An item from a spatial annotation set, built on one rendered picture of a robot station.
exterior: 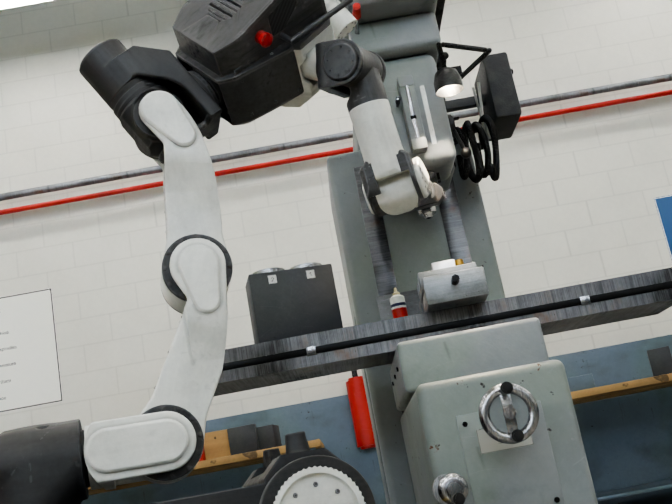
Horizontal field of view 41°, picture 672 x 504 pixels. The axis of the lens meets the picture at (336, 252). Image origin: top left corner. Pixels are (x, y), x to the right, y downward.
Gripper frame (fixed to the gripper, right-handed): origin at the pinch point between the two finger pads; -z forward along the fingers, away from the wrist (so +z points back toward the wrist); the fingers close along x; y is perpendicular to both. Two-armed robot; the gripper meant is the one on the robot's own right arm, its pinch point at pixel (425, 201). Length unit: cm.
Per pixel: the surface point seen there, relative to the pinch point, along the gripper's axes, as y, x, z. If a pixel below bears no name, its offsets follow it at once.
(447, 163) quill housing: -7.4, -8.7, 3.9
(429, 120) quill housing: -19.1, -7.0, 7.6
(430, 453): 67, 2, 43
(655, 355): 17, -57, -390
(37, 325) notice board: -92, 359, -326
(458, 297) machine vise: 31.4, -6.4, 19.1
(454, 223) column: -3.1, -0.7, -38.6
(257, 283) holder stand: 16, 43, 21
